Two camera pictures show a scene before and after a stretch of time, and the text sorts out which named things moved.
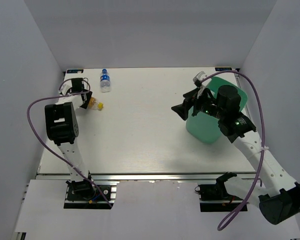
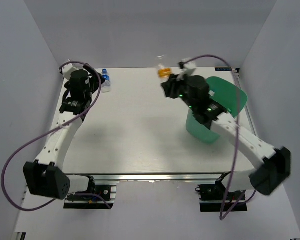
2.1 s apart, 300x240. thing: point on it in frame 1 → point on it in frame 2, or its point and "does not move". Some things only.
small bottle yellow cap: [93, 104] → [164, 70]
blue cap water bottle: [105, 81] does not move
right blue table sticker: [218, 69] does not move
